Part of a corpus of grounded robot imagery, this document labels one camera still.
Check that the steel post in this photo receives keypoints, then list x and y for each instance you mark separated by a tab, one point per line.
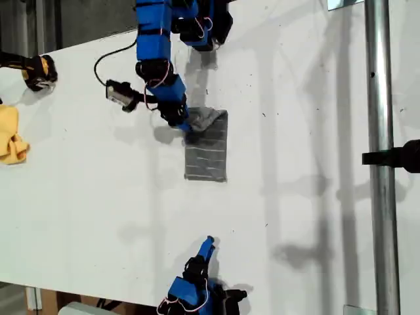
380	98

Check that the white table bracket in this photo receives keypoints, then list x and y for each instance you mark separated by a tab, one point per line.
33	298

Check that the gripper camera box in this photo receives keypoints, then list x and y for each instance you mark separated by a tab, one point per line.
118	93
234	295

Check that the yellow cloth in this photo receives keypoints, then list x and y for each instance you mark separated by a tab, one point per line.
10	138

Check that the white box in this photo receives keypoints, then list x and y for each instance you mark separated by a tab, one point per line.
82	309

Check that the black clamp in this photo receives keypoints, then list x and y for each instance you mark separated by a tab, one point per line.
393	157

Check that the gripper camera stalk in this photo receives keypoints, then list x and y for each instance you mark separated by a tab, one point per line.
147	98

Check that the grey striped towel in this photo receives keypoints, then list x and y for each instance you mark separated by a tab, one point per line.
206	157

